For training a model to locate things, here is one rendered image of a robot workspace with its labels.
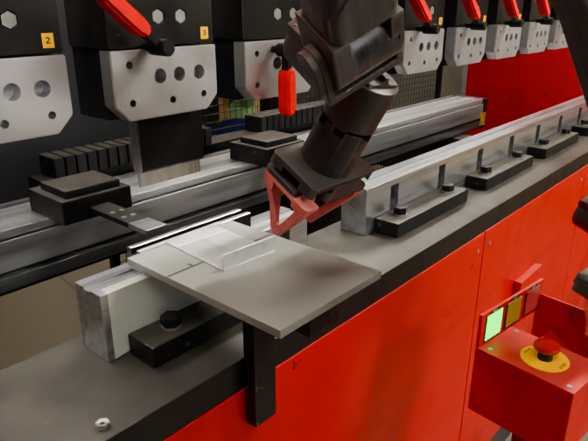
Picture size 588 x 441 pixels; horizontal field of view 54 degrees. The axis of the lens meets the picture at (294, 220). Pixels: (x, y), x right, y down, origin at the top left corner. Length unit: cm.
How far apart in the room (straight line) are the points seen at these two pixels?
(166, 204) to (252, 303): 51
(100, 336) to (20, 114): 30
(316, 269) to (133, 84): 30
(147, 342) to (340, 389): 37
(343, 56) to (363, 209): 68
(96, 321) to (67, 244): 26
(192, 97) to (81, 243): 38
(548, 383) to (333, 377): 32
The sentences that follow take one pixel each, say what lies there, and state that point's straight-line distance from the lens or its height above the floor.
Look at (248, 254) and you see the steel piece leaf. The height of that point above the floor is 101.
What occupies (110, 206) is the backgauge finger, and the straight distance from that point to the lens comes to 94.
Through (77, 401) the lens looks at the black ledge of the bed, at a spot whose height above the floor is 87.
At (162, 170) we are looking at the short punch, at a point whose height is 110.
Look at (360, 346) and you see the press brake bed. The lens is 100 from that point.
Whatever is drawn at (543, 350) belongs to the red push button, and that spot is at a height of 81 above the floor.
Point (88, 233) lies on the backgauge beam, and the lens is 102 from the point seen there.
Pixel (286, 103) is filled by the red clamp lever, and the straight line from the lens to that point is 82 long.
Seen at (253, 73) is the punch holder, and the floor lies 121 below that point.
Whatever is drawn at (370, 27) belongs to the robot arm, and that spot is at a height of 128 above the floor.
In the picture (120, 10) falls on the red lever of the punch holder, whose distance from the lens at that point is 64.
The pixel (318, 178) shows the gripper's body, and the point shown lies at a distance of 58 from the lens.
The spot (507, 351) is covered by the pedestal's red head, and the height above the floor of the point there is 78.
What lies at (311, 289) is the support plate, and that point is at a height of 100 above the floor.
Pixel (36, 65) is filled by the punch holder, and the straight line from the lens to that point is 64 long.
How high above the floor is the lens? 130
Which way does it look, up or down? 21 degrees down
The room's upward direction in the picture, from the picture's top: straight up
